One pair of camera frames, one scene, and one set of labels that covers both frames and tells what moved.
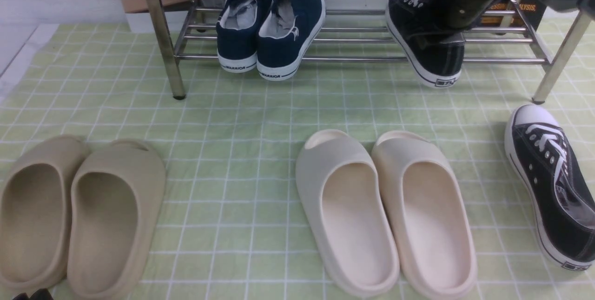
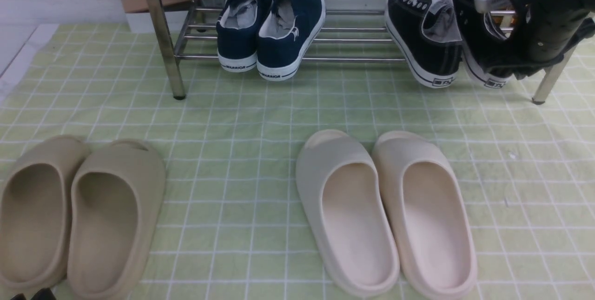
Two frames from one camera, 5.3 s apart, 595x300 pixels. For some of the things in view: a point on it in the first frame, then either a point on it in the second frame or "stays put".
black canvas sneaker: [546, 162] to [487, 45]
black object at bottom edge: [41, 294] stays put
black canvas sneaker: [433, 51] stays put
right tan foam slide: [116, 189] stays put
